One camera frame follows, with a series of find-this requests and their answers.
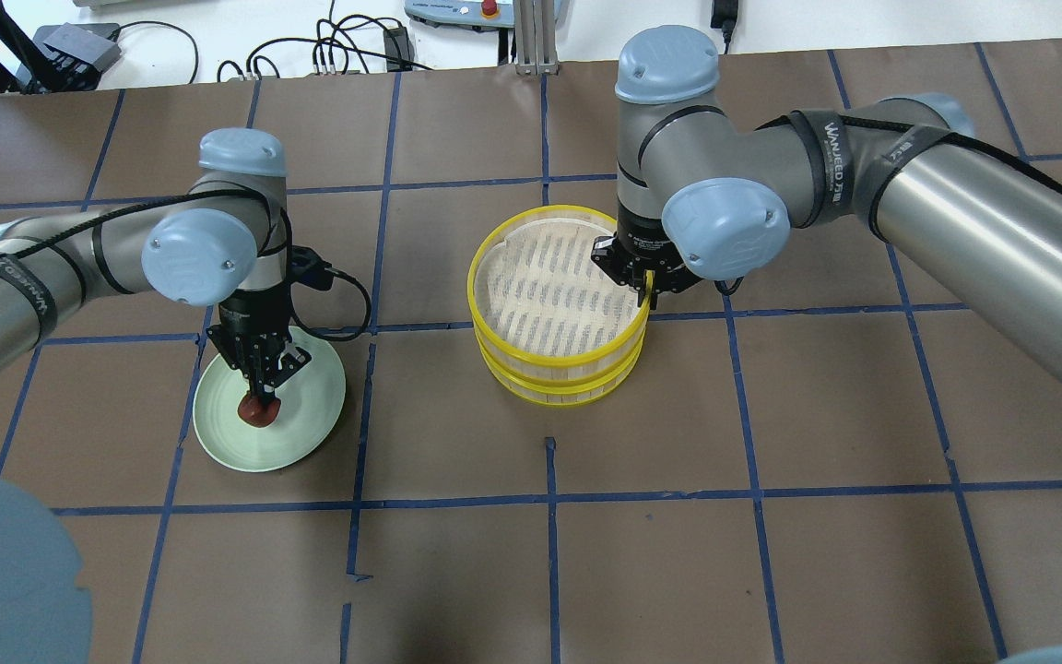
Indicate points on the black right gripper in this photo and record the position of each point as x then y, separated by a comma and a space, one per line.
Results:
639, 234

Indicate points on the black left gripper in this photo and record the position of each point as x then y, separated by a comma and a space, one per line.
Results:
242, 325

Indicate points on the brown bun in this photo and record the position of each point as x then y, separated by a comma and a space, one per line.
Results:
254, 411

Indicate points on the yellow rimmed steamer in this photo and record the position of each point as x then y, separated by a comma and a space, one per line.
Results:
532, 284
563, 382

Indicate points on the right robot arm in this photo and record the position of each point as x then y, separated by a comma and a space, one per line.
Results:
700, 200

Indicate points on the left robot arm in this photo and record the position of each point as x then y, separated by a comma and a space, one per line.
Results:
225, 243

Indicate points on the pale green plate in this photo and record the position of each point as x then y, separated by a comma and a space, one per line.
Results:
312, 401

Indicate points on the black power adapter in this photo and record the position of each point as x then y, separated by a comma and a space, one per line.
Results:
725, 17

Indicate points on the teach pendant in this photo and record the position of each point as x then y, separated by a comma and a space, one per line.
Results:
480, 16

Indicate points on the black box device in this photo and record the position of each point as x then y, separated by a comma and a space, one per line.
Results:
84, 49

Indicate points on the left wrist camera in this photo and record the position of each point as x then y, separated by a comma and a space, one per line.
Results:
309, 269

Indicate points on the aluminium frame post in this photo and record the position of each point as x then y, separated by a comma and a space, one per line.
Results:
535, 28

